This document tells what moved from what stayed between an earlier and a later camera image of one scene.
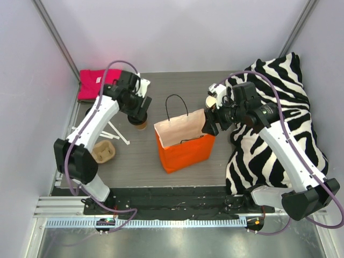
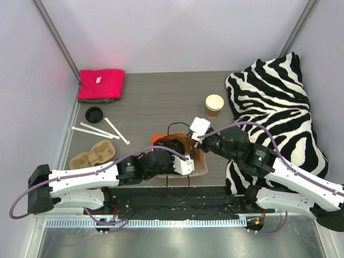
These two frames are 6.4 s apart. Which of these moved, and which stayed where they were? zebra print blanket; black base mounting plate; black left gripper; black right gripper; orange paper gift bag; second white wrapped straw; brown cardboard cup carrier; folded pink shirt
Moved: orange paper gift bag; black left gripper; black right gripper
Stayed: black base mounting plate; brown cardboard cup carrier; folded pink shirt; zebra print blanket; second white wrapped straw
